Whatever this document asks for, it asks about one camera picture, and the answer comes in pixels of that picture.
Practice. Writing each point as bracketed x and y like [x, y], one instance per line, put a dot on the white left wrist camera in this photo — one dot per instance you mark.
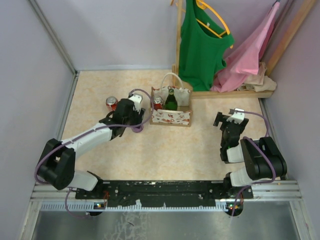
[137, 99]

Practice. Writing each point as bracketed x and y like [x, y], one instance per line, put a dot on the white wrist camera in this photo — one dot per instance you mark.
[137, 99]
[237, 116]

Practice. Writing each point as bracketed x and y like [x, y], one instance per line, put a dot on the pink shirt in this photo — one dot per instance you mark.
[246, 58]

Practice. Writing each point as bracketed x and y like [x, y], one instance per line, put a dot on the green glass bottle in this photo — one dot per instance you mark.
[171, 103]

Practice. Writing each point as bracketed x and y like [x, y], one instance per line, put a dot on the red can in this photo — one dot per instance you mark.
[158, 102]
[111, 103]

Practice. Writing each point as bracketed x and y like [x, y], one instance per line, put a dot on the wooden clothes rack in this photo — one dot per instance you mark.
[291, 30]

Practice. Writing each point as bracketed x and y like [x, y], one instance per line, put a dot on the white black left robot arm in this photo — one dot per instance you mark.
[56, 166]

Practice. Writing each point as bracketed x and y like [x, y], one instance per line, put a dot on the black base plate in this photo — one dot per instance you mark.
[194, 193]

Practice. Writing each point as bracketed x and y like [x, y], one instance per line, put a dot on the green tank top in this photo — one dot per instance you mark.
[202, 52]

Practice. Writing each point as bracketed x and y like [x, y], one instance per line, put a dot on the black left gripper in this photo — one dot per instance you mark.
[138, 115]

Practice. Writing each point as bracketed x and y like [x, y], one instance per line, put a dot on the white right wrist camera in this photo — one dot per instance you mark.
[237, 116]

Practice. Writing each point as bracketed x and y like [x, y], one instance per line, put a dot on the yellow clothes hanger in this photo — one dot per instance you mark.
[215, 20]

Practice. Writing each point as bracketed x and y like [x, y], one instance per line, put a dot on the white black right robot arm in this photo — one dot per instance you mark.
[263, 161]

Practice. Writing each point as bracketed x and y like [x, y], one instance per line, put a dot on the purple can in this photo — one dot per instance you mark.
[138, 129]

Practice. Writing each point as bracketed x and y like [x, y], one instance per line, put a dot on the beige cloth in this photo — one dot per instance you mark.
[258, 82]

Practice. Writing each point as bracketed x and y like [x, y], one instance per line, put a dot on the aluminium rail frame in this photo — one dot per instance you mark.
[269, 211]

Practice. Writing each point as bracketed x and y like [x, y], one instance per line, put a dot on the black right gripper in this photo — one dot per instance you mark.
[230, 124]

